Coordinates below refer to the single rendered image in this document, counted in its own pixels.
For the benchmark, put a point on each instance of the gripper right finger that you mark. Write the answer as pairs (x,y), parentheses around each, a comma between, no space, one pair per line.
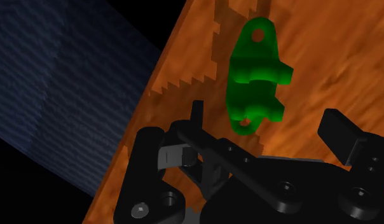
(340,130)

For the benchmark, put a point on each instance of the green plastic two-hole bracket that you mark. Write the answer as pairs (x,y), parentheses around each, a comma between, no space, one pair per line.
(254,68)

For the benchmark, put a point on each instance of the orange wooden table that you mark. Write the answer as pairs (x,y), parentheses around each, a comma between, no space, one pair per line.
(334,62)

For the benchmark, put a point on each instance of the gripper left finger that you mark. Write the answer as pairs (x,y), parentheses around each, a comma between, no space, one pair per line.
(142,173)

